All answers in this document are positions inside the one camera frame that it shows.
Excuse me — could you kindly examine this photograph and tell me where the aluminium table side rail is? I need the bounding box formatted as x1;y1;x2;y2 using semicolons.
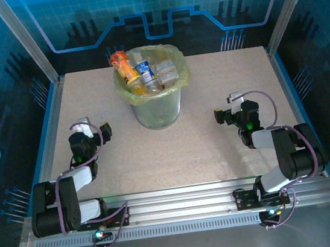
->
15;75;83;216
264;39;330;184

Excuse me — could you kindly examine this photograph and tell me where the translucent plastic bin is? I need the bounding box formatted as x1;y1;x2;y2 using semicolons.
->
109;40;198;133

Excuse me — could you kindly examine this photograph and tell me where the clear square white label bottle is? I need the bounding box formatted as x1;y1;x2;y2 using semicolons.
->
153;59;181;91

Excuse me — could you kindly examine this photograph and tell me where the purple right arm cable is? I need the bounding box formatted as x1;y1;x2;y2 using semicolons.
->
230;82;325;232

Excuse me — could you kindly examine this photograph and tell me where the slotted cable duct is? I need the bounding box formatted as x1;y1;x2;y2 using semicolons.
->
33;202;330;247

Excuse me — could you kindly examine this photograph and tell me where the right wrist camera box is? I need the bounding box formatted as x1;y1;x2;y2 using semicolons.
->
226;90;246;114

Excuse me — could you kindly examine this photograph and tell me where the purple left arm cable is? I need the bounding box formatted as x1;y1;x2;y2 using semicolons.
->
46;117;135;247

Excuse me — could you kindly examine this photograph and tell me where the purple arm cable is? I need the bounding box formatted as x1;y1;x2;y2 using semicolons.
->
230;82;325;232
46;117;135;247

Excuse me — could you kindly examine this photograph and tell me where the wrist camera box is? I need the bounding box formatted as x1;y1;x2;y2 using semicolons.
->
68;116;94;140
226;90;246;114

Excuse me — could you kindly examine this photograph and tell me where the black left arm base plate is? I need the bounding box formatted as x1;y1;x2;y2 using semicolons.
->
74;203;133;233

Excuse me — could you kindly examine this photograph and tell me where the yellow orange snack packet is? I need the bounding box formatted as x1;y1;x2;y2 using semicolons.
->
109;48;145;99

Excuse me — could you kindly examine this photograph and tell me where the aluminium frame post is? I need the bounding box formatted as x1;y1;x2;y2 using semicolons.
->
0;0;65;91
259;0;326;57

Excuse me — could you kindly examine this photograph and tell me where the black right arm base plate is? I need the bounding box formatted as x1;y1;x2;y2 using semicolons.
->
232;182;292;212

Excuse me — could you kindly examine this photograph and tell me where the aluminium mounting rail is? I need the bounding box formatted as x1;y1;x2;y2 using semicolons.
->
17;167;330;243

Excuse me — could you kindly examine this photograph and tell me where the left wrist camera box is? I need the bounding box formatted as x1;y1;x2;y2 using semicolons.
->
68;116;94;140

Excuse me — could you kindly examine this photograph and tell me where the yellow bin liner bag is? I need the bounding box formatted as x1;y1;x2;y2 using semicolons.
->
109;40;194;108

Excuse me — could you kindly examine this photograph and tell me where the blue label orange drink bottle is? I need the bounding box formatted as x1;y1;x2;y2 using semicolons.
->
132;58;161;94

